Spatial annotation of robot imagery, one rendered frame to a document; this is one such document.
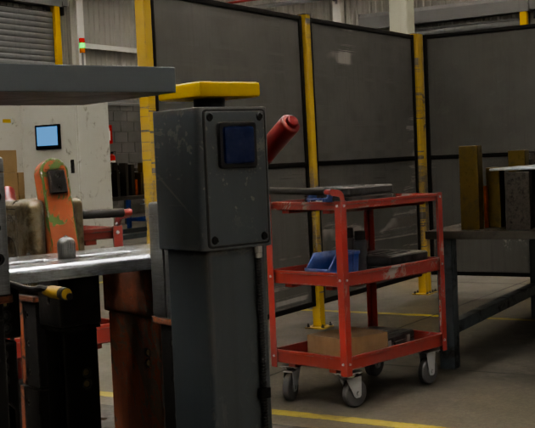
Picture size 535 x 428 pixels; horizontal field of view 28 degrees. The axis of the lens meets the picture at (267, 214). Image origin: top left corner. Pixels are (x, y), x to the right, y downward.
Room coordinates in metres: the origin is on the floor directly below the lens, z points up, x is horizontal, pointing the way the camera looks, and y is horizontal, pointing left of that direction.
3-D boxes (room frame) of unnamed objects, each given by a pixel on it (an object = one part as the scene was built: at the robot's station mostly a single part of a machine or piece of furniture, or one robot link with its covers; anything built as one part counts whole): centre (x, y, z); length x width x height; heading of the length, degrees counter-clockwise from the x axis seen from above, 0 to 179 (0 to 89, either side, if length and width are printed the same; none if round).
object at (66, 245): (1.15, 0.22, 1.00); 0.02 x 0.02 x 0.04
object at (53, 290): (0.87, 0.20, 1.00); 0.12 x 0.01 x 0.01; 38
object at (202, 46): (6.79, -0.30, 1.00); 3.44 x 0.14 x 2.00; 148
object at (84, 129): (11.49, 2.15, 1.22); 0.80 x 0.54 x 2.45; 59
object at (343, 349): (4.87, -0.38, 0.49); 0.81 x 0.46 x 0.97; 136
